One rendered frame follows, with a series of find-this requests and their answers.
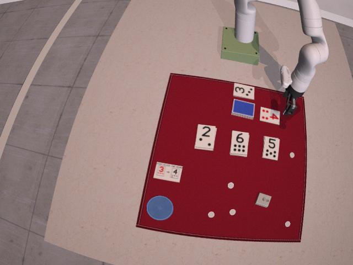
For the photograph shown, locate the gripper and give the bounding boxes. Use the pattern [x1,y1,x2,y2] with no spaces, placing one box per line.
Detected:
[282,85,304,116]

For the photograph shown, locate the blue-backed plywood card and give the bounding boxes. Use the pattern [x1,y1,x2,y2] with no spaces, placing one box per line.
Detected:
[259,107,281,125]

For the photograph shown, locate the white card pile five pips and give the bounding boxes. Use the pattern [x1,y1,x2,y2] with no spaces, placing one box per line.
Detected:
[261,135,281,160]

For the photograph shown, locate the blue-backed card stock pile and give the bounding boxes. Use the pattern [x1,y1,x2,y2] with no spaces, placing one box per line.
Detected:
[231,98,256,121]

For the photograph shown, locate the white card three pips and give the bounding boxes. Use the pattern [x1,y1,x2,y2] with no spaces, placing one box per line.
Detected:
[233,82,255,100]

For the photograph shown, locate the white card pile six pips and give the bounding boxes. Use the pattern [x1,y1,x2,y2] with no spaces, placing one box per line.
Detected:
[229,130,250,158]

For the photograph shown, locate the white card pile two pips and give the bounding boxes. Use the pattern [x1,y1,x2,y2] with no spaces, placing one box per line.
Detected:
[194,124,217,152]

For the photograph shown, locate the pale wide rule card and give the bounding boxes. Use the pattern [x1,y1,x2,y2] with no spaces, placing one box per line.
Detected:
[153,162,184,183]

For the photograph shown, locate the grey block with peg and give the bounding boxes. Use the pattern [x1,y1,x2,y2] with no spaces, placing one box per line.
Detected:
[254,192,272,208]

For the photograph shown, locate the red felt mat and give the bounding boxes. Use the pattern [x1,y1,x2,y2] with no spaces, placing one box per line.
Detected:
[135,73,306,243]

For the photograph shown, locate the blue flat disc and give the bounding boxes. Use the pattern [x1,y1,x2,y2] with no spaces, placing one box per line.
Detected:
[146,195,174,221]

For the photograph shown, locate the pale beige stone table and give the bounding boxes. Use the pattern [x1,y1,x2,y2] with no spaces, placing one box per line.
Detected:
[43,0,353,265]

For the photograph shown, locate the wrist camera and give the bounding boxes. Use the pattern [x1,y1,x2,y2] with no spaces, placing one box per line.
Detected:
[279,65,293,89]

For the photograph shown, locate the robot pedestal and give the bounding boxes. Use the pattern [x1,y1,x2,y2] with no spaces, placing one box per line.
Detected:
[220,26,261,66]

